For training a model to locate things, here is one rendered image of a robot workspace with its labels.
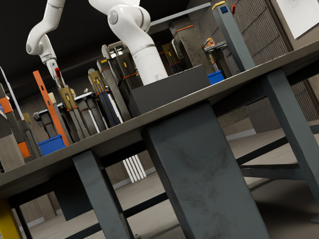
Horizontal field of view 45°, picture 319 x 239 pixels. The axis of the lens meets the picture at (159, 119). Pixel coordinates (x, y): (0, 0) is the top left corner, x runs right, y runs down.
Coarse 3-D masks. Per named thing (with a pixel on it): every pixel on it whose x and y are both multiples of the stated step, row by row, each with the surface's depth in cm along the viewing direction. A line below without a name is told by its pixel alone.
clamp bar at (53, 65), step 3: (51, 63) 205; (54, 63) 205; (51, 66) 205; (54, 66) 206; (57, 66) 206; (54, 69) 206; (54, 72) 206; (54, 75) 206; (57, 78) 206; (57, 81) 206; (63, 81) 207; (60, 87) 206
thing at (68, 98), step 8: (64, 88) 202; (64, 96) 201; (72, 96) 202; (64, 104) 204; (72, 104) 201; (72, 112) 202; (72, 120) 205; (80, 120) 202; (80, 128) 201; (80, 136) 200; (88, 136) 201
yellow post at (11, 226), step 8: (0, 200) 244; (0, 208) 244; (8, 208) 245; (0, 216) 243; (8, 216) 244; (0, 224) 242; (8, 224) 243; (16, 224) 248; (0, 232) 242; (8, 232) 242; (16, 232) 243
